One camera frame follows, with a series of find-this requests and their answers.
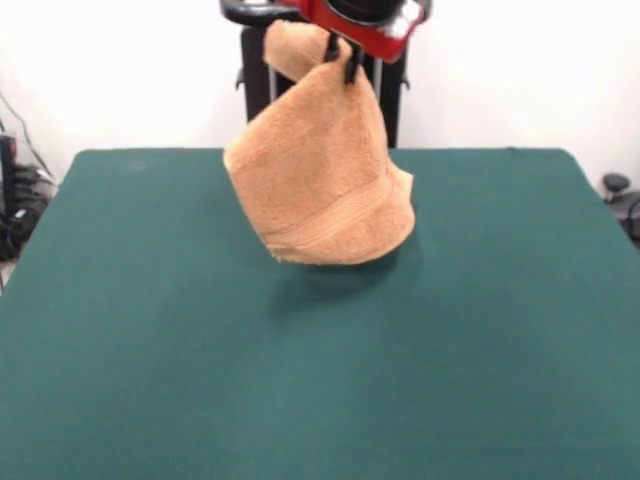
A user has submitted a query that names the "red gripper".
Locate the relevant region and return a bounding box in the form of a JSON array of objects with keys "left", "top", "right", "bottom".
[{"left": 299, "top": 0, "right": 425, "bottom": 85}]

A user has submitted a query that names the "tan terry towel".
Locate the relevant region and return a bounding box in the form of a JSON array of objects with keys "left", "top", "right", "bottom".
[{"left": 222, "top": 19, "right": 416, "bottom": 266}]

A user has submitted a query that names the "black chair caster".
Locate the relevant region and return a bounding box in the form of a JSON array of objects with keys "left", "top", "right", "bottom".
[{"left": 602, "top": 173, "right": 632, "bottom": 204}]

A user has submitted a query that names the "black chair base leg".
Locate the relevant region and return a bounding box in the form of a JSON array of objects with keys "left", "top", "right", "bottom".
[{"left": 613, "top": 192, "right": 640, "bottom": 246}]

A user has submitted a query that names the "black power strip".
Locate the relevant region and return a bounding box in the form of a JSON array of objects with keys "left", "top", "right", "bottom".
[{"left": 12, "top": 165, "right": 56, "bottom": 236}]

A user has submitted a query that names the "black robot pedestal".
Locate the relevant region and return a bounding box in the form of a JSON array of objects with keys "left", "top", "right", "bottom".
[{"left": 218, "top": 0, "right": 432, "bottom": 150}]

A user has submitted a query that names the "grey cable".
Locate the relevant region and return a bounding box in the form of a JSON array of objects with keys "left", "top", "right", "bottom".
[{"left": 0, "top": 92, "right": 54, "bottom": 181}]

